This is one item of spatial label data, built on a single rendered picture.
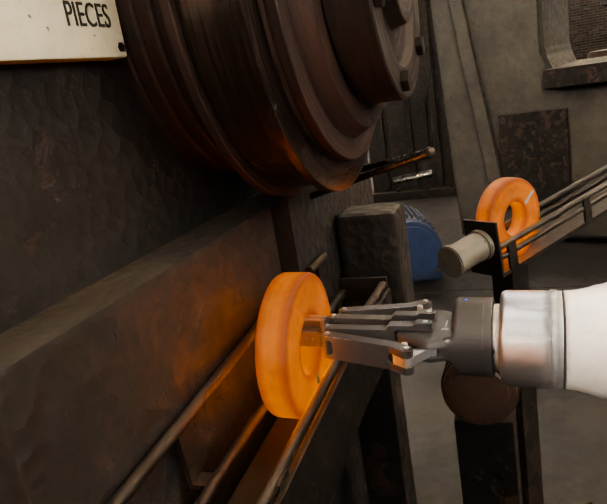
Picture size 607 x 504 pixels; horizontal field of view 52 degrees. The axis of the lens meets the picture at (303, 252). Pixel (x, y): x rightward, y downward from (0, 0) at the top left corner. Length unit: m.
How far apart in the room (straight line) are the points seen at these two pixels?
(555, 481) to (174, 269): 1.30
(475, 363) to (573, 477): 1.15
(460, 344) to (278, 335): 0.17
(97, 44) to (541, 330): 0.46
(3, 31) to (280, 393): 0.38
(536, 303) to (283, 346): 0.23
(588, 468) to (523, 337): 1.20
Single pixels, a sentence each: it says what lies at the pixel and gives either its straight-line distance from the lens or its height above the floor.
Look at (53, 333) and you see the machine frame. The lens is 0.48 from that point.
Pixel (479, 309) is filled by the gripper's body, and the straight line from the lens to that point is 0.60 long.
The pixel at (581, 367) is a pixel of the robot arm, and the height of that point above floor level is 0.75.
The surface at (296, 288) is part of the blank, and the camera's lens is 0.62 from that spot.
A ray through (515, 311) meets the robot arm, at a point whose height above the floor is 0.79.
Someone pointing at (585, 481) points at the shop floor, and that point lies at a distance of 1.72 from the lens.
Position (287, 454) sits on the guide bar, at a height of 0.70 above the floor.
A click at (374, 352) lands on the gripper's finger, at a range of 0.60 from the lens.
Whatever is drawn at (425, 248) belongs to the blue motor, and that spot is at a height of 0.20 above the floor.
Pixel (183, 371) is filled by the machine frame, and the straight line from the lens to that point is 0.60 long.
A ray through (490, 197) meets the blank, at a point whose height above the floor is 0.76.
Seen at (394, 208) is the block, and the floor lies 0.80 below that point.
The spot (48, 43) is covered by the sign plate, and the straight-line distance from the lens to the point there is 0.55.
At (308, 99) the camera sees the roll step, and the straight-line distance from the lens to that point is 0.62.
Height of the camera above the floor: 1.01
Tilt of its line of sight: 15 degrees down
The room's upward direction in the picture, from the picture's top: 9 degrees counter-clockwise
